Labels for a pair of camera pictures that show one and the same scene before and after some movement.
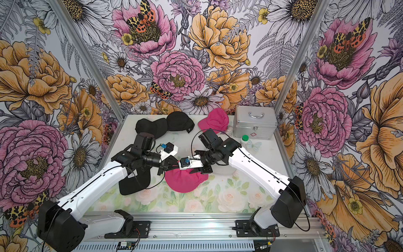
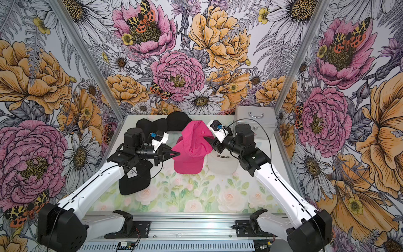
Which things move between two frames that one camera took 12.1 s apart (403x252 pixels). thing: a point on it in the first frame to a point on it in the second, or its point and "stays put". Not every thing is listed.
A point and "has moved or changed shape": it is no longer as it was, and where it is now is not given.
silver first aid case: x=257 y=122 stays put
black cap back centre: x=178 y=121 stays put
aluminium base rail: x=215 y=232 stays put
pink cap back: x=217 y=119 to x=192 y=143
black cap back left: x=158 y=127 stays put
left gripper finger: x=169 y=163 to x=165 y=153
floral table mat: x=224 y=192 stays put
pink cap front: x=183 y=181 has moved or changed shape
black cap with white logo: x=137 y=180 stays put
